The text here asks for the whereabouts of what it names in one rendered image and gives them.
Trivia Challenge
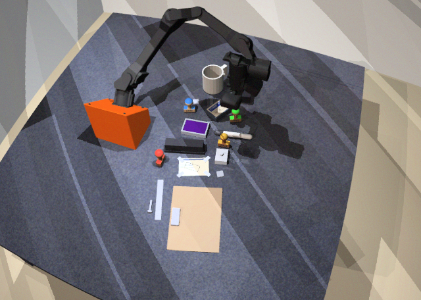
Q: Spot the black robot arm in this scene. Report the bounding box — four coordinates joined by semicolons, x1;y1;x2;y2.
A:
111;6;271;108

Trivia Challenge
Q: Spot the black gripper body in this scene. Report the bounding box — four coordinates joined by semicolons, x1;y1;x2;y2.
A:
220;72;248;110

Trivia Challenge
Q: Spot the white rounded cylinder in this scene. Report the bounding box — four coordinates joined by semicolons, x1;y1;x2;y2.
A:
214;130;253;139

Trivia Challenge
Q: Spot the grey mug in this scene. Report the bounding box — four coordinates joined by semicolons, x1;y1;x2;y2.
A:
202;64;227;95

